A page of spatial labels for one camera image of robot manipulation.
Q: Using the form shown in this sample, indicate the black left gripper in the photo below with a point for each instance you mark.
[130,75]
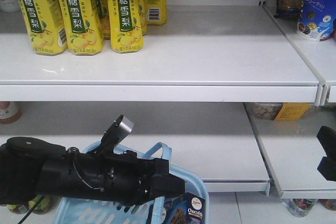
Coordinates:
[82,176]

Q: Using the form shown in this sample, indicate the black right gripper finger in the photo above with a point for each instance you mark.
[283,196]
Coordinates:
[326,137]
[326,168]

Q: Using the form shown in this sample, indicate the Chocofello cookie box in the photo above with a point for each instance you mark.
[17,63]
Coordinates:
[187,208]

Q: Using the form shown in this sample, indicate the light blue plastic basket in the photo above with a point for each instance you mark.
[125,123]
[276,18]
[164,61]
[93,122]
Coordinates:
[96,211]

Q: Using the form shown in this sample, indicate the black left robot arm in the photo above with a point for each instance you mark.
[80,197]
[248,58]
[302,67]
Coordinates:
[32,167]

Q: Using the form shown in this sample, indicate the clear cookie tub yellow label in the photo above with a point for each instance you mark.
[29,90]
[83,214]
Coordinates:
[279,111]

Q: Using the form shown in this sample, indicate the white store shelving unit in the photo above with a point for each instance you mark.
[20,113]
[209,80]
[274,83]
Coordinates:
[187,88]

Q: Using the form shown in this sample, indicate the blue Oreo cup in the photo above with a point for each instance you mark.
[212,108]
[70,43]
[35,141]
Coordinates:
[316,20]

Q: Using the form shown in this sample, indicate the yellow pear drink bottle right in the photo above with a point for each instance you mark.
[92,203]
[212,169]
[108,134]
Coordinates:
[125,26]

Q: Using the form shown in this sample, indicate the yellow pear drink bottle middle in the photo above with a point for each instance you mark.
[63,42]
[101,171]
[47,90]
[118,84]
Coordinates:
[82,27]

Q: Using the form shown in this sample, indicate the yellow pear drink bottle left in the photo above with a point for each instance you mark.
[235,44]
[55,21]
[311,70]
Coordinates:
[45,26]

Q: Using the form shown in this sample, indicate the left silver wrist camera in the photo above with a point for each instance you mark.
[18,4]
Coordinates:
[117,132]

